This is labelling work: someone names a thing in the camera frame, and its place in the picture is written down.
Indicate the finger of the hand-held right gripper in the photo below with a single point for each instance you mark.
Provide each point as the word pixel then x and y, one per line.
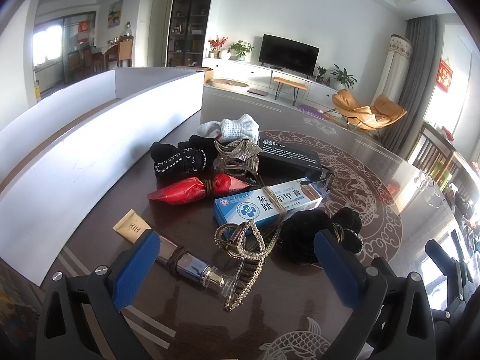
pixel 438 253

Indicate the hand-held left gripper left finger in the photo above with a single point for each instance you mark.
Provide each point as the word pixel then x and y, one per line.
pixel 135 266

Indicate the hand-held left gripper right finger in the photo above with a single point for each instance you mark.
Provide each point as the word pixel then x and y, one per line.
pixel 333 262

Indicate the black velvet scrunchie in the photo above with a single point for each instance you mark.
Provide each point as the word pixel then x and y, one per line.
pixel 303 234

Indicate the blue tube with beige cap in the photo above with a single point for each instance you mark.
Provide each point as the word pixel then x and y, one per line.
pixel 189 267

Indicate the clear safety glasses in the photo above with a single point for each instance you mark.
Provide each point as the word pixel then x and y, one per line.
pixel 324 187

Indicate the gold rhinestone hair clip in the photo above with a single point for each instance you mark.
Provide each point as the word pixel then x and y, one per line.
pixel 258 249

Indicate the red foil packet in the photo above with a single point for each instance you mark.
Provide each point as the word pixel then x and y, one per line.
pixel 180 192

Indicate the blue white medicine box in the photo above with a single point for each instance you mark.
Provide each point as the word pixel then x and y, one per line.
pixel 251 212

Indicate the black box white print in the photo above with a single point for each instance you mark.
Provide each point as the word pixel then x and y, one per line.
pixel 288 157

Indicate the black knit socks white stitching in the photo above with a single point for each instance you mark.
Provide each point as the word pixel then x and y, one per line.
pixel 176 157

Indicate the large white cardboard box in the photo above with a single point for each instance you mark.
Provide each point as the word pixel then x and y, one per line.
pixel 93 150

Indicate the tan rubber band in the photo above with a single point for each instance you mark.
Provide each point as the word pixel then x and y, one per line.
pixel 277 202

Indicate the wooden slatted chair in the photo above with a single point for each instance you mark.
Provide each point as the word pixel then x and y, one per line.
pixel 431 150

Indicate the orange lounge chair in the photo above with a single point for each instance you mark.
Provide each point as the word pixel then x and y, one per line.
pixel 347 105
pixel 388 110

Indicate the grey curtain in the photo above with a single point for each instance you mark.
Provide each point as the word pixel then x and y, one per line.
pixel 423 82

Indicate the small wooden stool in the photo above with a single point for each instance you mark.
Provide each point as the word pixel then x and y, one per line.
pixel 289 81

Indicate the large leafy potted plant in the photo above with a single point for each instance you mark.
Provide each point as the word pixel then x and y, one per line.
pixel 343 75

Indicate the small green potted plant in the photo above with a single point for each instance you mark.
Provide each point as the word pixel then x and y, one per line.
pixel 321 72

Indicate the standing air conditioner with cover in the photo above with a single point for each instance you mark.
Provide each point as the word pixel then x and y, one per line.
pixel 395 63

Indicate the round beige floor mat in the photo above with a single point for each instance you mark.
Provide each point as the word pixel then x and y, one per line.
pixel 228 83

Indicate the brown cardboard box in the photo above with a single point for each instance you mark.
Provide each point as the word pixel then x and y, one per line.
pixel 198 70

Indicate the white television cabinet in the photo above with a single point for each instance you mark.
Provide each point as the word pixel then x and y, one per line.
pixel 240 73

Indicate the black television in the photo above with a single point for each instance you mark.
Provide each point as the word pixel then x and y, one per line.
pixel 288 54

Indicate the wooden dining chair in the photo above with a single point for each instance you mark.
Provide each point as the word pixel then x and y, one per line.
pixel 125 52

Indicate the round white vase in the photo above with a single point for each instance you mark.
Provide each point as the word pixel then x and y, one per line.
pixel 225 55

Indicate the bushy green potted plant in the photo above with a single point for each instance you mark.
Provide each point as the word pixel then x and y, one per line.
pixel 240 48

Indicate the glass bottle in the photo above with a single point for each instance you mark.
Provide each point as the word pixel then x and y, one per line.
pixel 128 32

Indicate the red flower arrangement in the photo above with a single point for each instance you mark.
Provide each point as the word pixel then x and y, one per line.
pixel 216 43

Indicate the red paper window decoration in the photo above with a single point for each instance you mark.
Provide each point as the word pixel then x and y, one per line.
pixel 84 30

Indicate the tall dark display cabinet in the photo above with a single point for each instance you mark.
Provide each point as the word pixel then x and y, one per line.
pixel 191 18

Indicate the red wall hanging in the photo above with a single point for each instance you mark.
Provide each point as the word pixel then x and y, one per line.
pixel 445 75

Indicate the framed wall painting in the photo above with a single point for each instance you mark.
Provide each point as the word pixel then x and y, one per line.
pixel 115 13

